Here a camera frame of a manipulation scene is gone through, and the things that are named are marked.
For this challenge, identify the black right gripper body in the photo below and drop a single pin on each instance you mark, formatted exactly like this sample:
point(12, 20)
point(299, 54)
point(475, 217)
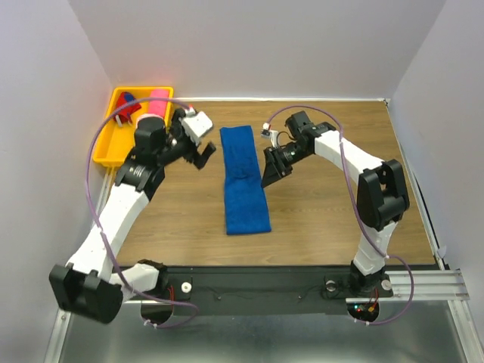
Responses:
point(288, 156)

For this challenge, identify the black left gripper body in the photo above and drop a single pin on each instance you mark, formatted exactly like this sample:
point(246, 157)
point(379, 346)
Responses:
point(182, 146)

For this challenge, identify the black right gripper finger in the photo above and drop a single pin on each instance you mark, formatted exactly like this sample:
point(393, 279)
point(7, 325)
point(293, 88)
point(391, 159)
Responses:
point(271, 174)
point(272, 156)

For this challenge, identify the blue towel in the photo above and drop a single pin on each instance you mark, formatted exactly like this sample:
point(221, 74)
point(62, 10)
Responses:
point(246, 208)

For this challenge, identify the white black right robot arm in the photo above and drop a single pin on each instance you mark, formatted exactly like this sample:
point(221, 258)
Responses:
point(377, 188)

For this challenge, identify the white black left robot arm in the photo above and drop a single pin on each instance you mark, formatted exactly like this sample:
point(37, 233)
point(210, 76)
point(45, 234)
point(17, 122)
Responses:
point(92, 284)

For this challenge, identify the hot pink rolled towel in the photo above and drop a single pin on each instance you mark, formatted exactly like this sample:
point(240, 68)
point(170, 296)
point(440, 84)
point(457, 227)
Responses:
point(157, 107)

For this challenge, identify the light pink rolled towel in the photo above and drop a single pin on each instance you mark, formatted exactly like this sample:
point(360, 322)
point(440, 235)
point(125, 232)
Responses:
point(143, 116)

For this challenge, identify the yellow plastic tray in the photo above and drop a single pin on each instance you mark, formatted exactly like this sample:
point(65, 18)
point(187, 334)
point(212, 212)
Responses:
point(115, 141)

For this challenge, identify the red blue patterned cloth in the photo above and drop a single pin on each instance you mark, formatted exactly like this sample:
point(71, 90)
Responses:
point(125, 115)

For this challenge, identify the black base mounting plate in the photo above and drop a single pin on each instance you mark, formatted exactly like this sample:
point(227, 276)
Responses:
point(279, 290)

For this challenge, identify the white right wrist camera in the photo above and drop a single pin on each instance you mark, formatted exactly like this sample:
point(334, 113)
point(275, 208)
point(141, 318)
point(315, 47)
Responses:
point(272, 135)

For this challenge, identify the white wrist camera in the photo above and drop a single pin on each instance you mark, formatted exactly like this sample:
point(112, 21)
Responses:
point(272, 135)
point(197, 126)

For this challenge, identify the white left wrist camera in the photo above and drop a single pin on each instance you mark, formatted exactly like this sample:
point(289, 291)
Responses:
point(197, 126)

